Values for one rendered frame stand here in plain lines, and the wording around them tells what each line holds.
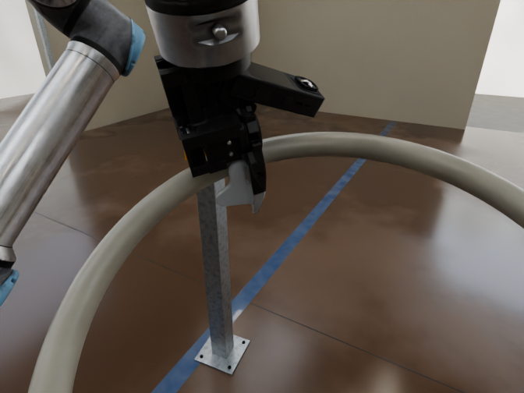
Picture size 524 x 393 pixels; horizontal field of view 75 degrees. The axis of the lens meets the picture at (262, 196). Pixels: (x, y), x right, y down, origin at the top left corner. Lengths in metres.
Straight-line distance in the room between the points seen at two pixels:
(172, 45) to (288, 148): 0.19
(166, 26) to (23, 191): 0.56
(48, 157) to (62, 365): 0.53
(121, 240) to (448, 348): 1.85
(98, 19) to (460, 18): 5.28
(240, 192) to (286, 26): 6.07
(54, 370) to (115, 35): 0.69
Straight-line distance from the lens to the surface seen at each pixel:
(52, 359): 0.33
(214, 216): 1.28
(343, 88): 6.12
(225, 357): 1.79
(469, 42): 5.80
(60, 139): 0.80
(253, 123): 0.36
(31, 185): 0.79
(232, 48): 0.30
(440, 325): 2.15
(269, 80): 0.35
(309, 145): 0.42
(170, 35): 0.30
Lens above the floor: 1.43
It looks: 27 degrees down
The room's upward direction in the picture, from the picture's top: straight up
